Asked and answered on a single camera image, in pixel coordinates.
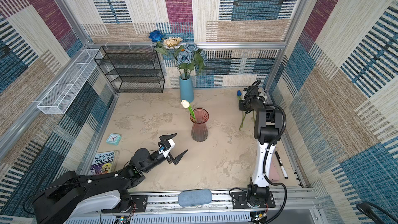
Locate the white wire mesh basket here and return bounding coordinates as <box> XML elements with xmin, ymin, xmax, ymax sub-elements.
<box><xmin>37</xmin><ymin>49</ymin><xmax>98</xmax><ymax>115</ymax></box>

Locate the dark blue rose stem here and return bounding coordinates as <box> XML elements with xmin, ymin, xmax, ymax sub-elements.
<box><xmin>149</xmin><ymin>30</ymin><xmax>168</xmax><ymax>55</ymax></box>

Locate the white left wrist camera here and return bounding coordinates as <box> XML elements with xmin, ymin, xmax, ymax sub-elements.
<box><xmin>158</xmin><ymin>139</ymin><xmax>175</xmax><ymax>158</ymax></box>

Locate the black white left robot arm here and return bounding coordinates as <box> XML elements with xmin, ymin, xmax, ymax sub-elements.
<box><xmin>32</xmin><ymin>134</ymin><xmax>184</xmax><ymax>224</ymax></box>

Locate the teal small alarm clock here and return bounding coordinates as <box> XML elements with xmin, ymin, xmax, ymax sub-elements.
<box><xmin>106</xmin><ymin>133</ymin><xmax>121</xmax><ymax>146</ymax></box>

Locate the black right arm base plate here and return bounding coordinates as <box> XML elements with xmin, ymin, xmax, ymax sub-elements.
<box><xmin>229</xmin><ymin>190</ymin><xmax>276</xmax><ymax>209</ymax></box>

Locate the blue grey cushion pad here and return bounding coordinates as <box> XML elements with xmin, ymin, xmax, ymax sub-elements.
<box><xmin>178</xmin><ymin>189</ymin><xmax>212</xmax><ymax>207</ymax></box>

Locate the pink pencil case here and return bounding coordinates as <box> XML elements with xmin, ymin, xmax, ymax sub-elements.
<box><xmin>268</xmin><ymin>161</ymin><xmax>280</xmax><ymax>182</ymax></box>

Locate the colourful tulip bunch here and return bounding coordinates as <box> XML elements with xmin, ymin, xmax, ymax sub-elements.
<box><xmin>237</xmin><ymin>88</ymin><xmax>267</xmax><ymax>130</ymax></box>

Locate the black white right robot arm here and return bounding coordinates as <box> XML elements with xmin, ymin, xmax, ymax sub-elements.
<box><xmin>238</xmin><ymin>80</ymin><xmax>287</xmax><ymax>208</ymax></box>

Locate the black cable at corner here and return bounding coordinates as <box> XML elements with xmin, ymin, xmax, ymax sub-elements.
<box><xmin>356</xmin><ymin>201</ymin><xmax>398</xmax><ymax>224</ymax></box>

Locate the cream sunflower with stem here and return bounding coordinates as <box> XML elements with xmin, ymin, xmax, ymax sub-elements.
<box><xmin>163</xmin><ymin>37</ymin><xmax>182</xmax><ymax>48</ymax></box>

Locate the black white marker pen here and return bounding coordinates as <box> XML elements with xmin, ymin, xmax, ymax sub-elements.
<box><xmin>274</xmin><ymin>151</ymin><xmax>289</xmax><ymax>179</ymax></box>

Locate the pale blue rose bouquet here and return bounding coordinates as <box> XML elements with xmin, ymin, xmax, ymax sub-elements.
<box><xmin>173</xmin><ymin>43</ymin><xmax>208</xmax><ymax>80</ymax></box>

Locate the black wire shelf rack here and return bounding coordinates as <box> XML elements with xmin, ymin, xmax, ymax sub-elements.
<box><xmin>94</xmin><ymin>46</ymin><xmax>165</xmax><ymax>93</ymax></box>

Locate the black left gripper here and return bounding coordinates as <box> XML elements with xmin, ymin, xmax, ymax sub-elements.
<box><xmin>142</xmin><ymin>134</ymin><xmax>187</xmax><ymax>175</ymax></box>

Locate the red ribbed glass vase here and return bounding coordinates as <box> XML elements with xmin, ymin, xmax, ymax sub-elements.
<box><xmin>190</xmin><ymin>108</ymin><xmax>209</xmax><ymax>142</ymax></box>

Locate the treehouse paperback book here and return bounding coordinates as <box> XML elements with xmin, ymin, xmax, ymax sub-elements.
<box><xmin>87</xmin><ymin>150</ymin><xmax>117</xmax><ymax>175</ymax></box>

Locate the light blue cylindrical vase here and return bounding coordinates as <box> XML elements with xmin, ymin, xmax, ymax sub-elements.
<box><xmin>179</xmin><ymin>76</ymin><xmax>194</xmax><ymax>103</ymax></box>

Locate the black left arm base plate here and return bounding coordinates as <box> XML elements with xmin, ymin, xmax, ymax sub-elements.
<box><xmin>118</xmin><ymin>195</ymin><xmax>148</xmax><ymax>214</ymax></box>

